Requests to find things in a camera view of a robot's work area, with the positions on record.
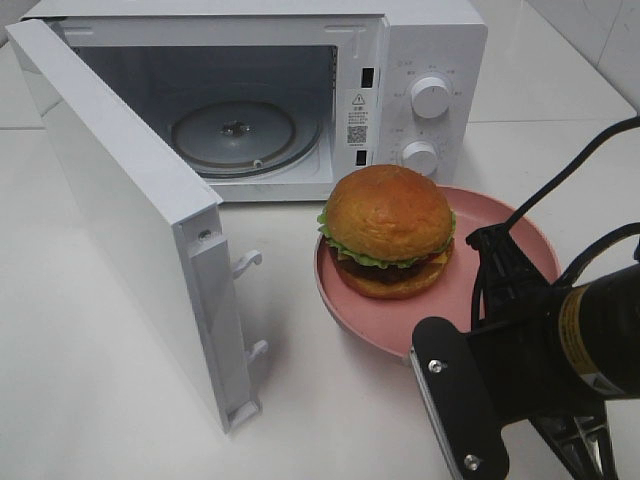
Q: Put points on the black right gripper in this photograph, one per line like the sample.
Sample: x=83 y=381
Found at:
x=554 y=352

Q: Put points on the pink round plate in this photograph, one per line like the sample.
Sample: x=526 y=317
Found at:
x=388 y=324

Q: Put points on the burger with lettuce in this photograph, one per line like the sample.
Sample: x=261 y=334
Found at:
x=390 y=231

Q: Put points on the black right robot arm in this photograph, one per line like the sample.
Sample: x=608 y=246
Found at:
x=554 y=352

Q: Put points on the lower white control knob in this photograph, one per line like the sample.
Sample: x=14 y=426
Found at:
x=420 y=156

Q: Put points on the white control knob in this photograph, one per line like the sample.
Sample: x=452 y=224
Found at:
x=420 y=156
x=430 y=96

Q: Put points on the upper white control knob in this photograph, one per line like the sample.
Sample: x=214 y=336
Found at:
x=430 y=96

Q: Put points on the white warning label sticker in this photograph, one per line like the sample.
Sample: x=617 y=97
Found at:
x=357 y=117

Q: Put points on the white microwave oven body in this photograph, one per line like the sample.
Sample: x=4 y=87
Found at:
x=166 y=59

